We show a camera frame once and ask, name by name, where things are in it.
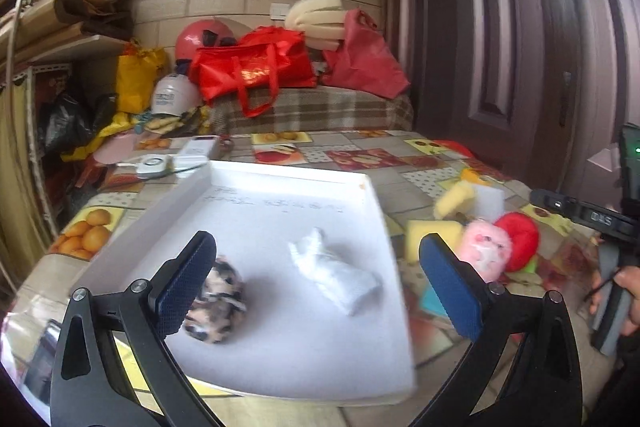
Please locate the white sock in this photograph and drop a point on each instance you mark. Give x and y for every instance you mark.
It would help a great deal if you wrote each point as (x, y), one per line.
(330, 272)

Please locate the yellow shopping bag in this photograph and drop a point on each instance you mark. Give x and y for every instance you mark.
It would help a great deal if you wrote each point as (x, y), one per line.
(135, 77)

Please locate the white round device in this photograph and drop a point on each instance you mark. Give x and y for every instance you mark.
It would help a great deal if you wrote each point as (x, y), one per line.
(154, 166)

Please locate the flat yellow sponge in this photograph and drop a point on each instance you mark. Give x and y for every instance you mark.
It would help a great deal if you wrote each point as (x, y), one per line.
(432, 239)

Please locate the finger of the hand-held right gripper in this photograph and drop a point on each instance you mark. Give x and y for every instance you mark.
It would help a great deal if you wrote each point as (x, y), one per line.
(552, 203)

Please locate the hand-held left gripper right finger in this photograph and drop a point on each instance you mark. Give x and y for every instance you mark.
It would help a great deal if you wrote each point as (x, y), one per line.
(450, 287)

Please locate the black plastic bag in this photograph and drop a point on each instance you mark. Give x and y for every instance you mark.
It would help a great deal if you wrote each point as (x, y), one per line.
(70, 122)

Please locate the brown cardboard pieces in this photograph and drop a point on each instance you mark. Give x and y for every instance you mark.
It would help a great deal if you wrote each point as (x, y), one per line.
(95, 7)

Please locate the plaid blanket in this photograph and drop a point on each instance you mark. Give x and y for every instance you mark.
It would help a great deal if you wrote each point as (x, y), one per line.
(320, 109)

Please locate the white plastic jug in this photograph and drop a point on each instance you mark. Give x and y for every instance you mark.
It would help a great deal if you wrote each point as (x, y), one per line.
(172, 94)

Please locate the white electronic device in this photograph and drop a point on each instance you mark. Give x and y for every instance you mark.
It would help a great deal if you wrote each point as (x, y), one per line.
(197, 149)

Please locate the white shallow box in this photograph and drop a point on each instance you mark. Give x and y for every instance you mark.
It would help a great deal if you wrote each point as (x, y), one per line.
(280, 227)

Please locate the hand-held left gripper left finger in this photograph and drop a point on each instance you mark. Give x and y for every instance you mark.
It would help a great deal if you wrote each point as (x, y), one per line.
(185, 287)

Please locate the shiny red tote bag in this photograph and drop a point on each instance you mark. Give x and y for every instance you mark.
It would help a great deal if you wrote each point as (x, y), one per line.
(250, 67)

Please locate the pink plush toy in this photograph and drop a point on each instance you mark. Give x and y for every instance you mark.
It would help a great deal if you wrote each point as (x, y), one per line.
(487, 247)

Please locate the pale yellow sponge block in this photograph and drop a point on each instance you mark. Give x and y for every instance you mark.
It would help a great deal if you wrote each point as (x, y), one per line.
(452, 202)

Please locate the cream foam roll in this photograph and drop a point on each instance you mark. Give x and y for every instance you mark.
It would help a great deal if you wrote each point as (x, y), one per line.
(315, 17)

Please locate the dark panelled door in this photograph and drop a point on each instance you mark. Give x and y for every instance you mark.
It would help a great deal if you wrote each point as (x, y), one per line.
(500, 32)

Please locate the red yarn ball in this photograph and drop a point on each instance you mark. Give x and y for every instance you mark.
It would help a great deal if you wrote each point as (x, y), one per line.
(520, 237)

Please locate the white foam block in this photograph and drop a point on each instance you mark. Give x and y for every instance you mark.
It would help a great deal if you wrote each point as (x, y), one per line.
(487, 202)

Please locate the dark red plastic bag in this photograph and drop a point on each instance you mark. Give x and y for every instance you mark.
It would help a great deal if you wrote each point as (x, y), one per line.
(365, 62)

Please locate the spotted plush toy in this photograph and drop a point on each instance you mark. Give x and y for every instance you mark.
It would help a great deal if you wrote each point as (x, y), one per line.
(220, 297)

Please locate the person's right hand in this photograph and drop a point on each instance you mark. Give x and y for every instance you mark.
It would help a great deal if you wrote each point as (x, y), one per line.
(631, 302)

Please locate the pink helmet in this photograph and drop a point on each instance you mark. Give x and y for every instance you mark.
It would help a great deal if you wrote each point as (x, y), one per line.
(195, 39)

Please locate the wall socket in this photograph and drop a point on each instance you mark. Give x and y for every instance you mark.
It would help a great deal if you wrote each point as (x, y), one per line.
(279, 11)

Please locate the orange yellow small toy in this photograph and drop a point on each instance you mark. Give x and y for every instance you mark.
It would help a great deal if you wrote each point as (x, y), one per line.
(475, 176)

